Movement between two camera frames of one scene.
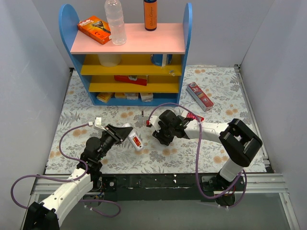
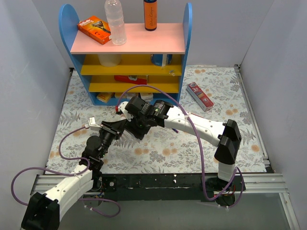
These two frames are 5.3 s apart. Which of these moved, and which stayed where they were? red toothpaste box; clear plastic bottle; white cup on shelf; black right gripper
Moved: black right gripper
Stayed: red toothpaste box; clear plastic bottle; white cup on shelf
